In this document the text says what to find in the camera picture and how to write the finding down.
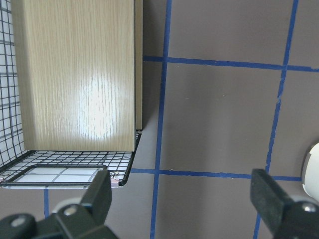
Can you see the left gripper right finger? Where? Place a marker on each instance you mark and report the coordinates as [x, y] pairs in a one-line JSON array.
[[284, 217]]

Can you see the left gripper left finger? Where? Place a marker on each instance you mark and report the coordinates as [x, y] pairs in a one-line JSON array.
[[84, 220]]

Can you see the white two-slot toaster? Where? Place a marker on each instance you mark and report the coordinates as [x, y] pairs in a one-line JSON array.
[[310, 172]]

